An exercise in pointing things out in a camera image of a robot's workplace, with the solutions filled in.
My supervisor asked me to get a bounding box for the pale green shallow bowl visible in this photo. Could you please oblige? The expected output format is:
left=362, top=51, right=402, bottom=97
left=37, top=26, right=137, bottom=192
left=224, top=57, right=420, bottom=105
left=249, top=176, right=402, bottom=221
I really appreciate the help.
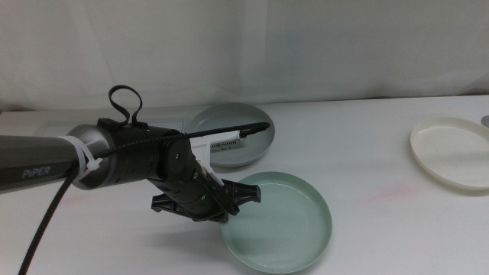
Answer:
left=219, top=170, right=333, bottom=275

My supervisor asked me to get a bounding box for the grey shallow bowl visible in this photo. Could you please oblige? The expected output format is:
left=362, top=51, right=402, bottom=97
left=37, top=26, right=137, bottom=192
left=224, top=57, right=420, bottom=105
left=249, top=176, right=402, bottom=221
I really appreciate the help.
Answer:
left=188, top=102, right=277, bottom=169

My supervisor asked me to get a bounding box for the white shallow bowl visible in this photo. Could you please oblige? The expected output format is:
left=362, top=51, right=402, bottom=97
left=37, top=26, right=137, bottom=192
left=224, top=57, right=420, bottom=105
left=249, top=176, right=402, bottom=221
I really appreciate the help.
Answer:
left=410, top=116, right=489, bottom=191

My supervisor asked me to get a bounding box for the white zip tie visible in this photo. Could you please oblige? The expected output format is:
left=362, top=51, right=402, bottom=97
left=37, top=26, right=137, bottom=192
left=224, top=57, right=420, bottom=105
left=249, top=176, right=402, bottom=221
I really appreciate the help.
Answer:
left=58, top=134, right=104, bottom=181

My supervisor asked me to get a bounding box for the white fabric backdrop curtain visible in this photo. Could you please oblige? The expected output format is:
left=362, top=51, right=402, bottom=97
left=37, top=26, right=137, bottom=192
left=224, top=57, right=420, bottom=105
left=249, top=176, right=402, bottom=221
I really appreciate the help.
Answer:
left=0, top=0, right=489, bottom=113

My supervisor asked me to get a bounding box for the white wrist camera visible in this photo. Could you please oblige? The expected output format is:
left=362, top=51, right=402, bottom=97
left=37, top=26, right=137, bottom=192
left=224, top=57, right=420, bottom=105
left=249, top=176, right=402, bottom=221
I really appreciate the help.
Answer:
left=189, top=128, right=250, bottom=187

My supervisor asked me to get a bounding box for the black strap loop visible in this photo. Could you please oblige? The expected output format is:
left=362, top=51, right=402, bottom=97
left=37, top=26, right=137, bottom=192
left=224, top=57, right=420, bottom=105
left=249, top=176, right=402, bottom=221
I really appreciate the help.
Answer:
left=108, top=84, right=149, bottom=129

